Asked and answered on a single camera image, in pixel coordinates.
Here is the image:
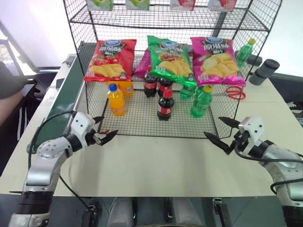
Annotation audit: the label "green printed box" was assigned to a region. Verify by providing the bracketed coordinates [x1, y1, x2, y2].
[86, 0, 114, 11]
[125, 0, 151, 11]

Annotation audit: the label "green chips bag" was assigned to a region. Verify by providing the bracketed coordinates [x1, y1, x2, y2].
[147, 35, 197, 87]

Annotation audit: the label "cola bottle red cap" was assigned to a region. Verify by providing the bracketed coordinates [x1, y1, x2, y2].
[158, 76, 174, 97]
[143, 66, 159, 98]
[157, 89, 175, 122]

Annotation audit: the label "black wire rack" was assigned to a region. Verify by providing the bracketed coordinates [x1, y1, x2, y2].
[62, 0, 284, 140]

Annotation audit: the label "grey and black cylinder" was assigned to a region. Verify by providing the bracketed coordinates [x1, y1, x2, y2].
[248, 59, 280, 86]

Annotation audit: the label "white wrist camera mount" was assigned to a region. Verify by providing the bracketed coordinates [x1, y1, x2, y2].
[70, 112, 96, 148]
[238, 115, 264, 148]

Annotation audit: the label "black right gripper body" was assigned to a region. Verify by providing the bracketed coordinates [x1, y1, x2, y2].
[231, 131, 250, 155]

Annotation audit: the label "conveyor control box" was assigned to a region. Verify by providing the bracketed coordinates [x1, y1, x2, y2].
[62, 56, 77, 68]

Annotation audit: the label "green soda bottle yellow cap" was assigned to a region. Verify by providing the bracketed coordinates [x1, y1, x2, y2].
[190, 85, 214, 119]
[235, 38, 257, 69]

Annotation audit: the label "black side desk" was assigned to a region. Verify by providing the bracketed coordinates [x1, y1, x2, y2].
[269, 72, 303, 112]

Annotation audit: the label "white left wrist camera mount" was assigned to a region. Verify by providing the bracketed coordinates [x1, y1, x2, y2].
[70, 112, 96, 148]

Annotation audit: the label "orange soda bottle blue cap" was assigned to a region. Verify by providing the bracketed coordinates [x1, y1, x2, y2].
[107, 83, 126, 117]

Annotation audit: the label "red chips bag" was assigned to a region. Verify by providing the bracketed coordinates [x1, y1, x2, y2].
[84, 39, 137, 82]

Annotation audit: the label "magenta chips bag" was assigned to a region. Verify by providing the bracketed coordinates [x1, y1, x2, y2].
[134, 48, 152, 79]
[190, 36, 247, 87]

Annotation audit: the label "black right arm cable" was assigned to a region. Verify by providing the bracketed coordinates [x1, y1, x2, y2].
[233, 141, 303, 196]

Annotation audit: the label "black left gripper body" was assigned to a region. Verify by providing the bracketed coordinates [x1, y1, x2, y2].
[84, 129, 103, 148]

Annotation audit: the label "black device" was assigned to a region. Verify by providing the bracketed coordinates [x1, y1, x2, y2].
[247, 55, 263, 66]

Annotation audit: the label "red handled scissors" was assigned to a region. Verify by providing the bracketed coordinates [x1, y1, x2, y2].
[212, 86, 247, 100]

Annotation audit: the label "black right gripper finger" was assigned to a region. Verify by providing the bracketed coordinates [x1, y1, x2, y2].
[203, 131, 232, 155]
[218, 116, 241, 129]

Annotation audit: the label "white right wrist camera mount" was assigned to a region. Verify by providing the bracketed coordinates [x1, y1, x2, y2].
[238, 115, 264, 148]

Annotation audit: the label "seated person in grey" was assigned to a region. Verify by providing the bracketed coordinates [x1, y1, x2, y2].
[0, 61, 42, 142]

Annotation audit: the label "red printed box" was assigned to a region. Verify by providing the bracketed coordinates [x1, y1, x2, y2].
[169, 0, 196, 12]
[208, 0, 238, 12]

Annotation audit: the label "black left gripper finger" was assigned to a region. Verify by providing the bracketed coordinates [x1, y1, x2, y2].
[91, 115, 105, 131]
[99, 130, 119, 146]

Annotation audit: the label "grey rounded shape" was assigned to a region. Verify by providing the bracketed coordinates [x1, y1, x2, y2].
[106, 197, 134, 227]
[170, 197, 202, 227]

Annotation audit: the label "green conveyor belt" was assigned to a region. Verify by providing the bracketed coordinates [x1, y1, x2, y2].
[18, 41, 100, 154]

